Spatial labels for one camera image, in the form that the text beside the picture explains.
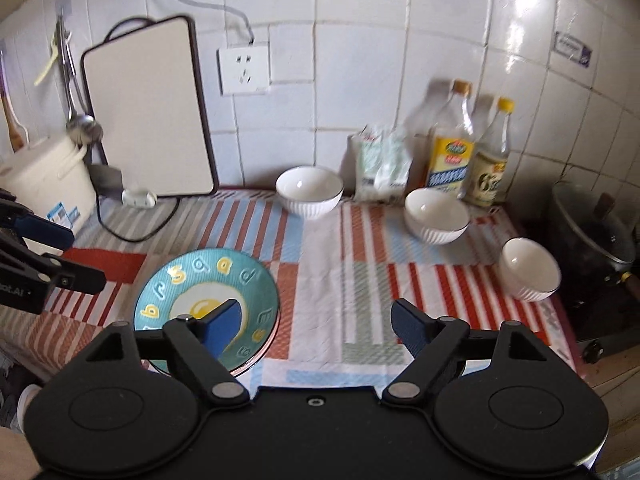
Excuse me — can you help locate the cooking wine bottle yellow label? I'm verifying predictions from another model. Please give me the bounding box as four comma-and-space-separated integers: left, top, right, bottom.
425, 79, 475, 198

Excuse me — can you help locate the metal ladle hanging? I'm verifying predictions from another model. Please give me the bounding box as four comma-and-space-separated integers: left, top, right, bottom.
55, 13, 103, 146

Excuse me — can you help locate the white hanging spatula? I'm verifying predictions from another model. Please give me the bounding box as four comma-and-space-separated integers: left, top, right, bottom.
34, 36, 60, 87

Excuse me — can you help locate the pink rabbit carrot plate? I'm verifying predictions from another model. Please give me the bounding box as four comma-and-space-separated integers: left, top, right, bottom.
224, 308, 281, 377

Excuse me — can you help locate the white rice cooker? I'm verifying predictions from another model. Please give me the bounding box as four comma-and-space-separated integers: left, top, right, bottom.
1, 134, 96, 235

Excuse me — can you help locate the blue wall sticker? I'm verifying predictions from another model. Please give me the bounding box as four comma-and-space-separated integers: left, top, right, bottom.
553, 30, 593, 68

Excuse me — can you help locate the white cutting board dark rim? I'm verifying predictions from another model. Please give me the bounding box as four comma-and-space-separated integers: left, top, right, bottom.
80, 14, 218, 198

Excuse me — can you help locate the white vinegar bottle yellow cap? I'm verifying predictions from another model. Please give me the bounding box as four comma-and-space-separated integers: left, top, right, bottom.
463, 96, 515, 208

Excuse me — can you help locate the wooden spatula hanging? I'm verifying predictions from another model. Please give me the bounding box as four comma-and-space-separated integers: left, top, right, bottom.
0, 51, 29, 153

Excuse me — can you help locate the white salt bag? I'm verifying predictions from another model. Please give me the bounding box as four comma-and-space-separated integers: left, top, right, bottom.
350, 125, 412, 205

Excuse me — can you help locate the black wok with glass lid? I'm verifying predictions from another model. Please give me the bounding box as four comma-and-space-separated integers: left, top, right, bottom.
549, 181, 639, 300

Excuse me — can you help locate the white plug with black cord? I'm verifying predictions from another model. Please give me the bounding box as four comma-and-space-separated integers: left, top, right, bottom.
93, 186, 181, 244

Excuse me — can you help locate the white wall socket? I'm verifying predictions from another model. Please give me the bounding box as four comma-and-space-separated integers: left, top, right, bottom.
217, 44, 270, 96

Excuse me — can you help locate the striped patchwork table cloth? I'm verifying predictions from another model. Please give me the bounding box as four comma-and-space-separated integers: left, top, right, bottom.
1, 191, 574, 389

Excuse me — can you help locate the white ribbed bowl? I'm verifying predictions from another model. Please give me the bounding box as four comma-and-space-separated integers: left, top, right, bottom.
404, 188, 471, 245
276, 166, 344, 220
498, 237, 562, 302

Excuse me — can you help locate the teal fried egg plate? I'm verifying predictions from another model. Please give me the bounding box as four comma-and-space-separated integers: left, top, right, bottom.
134, 248, 280, 370

